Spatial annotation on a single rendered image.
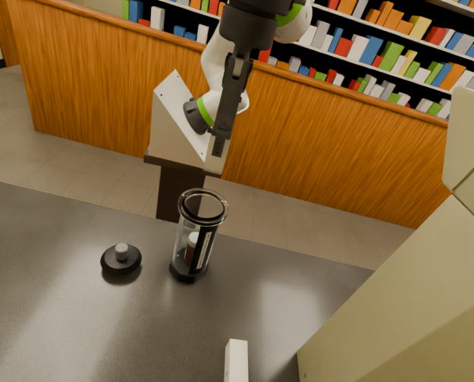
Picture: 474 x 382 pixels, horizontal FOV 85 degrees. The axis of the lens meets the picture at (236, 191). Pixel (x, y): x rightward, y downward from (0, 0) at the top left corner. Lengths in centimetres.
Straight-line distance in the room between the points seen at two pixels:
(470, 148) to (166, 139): 88
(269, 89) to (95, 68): 143
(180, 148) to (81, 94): 181
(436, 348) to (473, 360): 3
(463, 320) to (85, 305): 63
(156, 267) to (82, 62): 216
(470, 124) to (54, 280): 78
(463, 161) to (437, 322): 19
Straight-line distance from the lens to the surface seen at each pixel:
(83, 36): 259
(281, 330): 71
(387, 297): 45
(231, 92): 35
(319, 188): 280
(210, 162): 40
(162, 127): 102
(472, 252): 37
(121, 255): 67
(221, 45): 105
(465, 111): 44
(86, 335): 65
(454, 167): 41
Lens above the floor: 153
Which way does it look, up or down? 36 degrees down
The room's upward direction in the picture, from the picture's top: 19 degrees clockwise
